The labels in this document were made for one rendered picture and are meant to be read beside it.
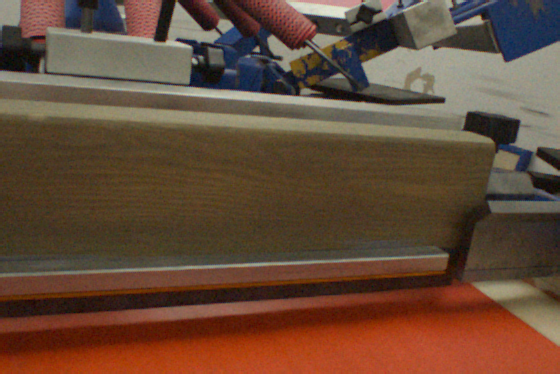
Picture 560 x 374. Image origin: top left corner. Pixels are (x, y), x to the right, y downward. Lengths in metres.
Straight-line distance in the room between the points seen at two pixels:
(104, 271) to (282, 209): 0.09
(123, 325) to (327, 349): 0.10
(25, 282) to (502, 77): 2.80
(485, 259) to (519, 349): 0.05
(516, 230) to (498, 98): 2.61
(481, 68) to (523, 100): 0.33
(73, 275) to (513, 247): 0.25
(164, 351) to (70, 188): 0.09
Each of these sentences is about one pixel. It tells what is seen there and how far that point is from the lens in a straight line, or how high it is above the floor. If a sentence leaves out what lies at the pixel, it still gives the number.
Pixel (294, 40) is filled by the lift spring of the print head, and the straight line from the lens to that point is 0.91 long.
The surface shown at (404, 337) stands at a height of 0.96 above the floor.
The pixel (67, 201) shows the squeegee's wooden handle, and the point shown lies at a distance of 0.26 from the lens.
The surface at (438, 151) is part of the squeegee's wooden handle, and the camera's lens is 0.33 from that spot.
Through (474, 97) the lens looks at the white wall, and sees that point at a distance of 3.09.
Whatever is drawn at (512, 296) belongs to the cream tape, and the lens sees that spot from 0.42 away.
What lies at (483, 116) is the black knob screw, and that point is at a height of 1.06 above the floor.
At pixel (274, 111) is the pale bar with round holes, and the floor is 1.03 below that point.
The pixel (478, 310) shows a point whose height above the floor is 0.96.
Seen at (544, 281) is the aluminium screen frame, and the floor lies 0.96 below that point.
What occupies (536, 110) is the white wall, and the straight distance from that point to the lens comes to 2.80.
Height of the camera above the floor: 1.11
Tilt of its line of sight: 16 degrees down
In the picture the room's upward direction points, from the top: 8 degrees clockwise
